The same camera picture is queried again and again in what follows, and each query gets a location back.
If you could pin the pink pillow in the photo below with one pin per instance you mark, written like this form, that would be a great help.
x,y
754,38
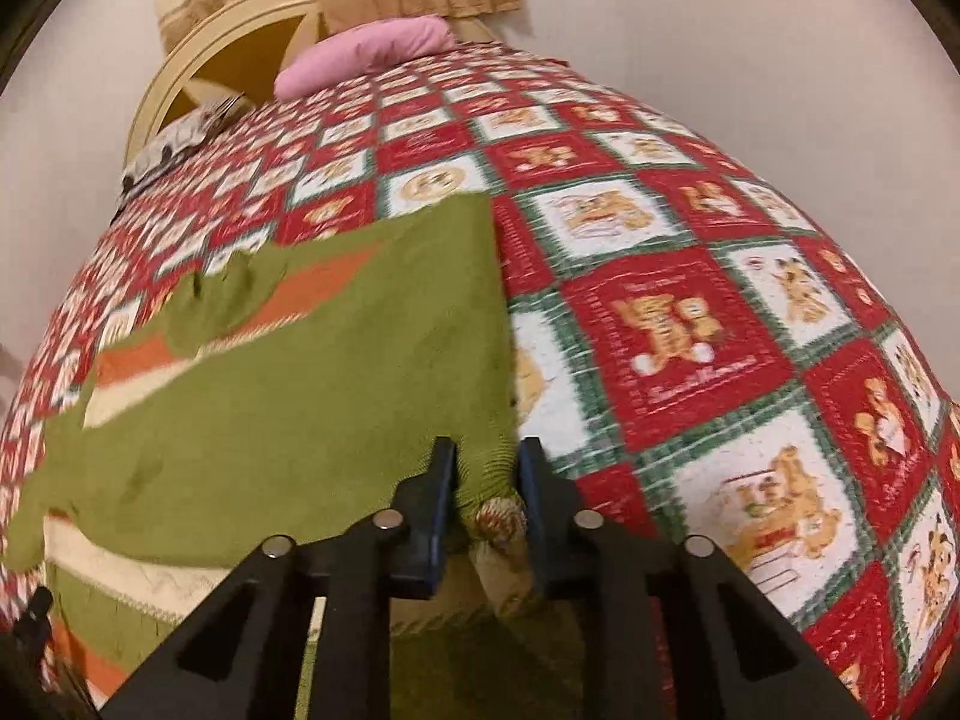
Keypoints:
x,y
366,49

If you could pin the white car print pillow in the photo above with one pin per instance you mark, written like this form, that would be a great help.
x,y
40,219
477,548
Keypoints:
x,y
179,140

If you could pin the green orange striped knit sweater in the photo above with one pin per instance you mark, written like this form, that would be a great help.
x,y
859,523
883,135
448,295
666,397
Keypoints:
x,y
288,394

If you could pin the red patchwork teddy bedspread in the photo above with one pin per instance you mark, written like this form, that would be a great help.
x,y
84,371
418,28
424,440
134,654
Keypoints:
x,y
689,347

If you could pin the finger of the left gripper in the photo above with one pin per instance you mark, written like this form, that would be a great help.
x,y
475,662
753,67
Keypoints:
x,y
32,630

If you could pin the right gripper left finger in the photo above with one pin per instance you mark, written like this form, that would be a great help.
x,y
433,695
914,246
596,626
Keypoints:
x,y
310,617

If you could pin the cream wooden headboard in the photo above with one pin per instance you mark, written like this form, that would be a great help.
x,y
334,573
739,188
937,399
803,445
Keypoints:
x,y
240,49

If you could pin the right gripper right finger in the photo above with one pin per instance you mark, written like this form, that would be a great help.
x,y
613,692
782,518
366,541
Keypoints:
x,y
670,630

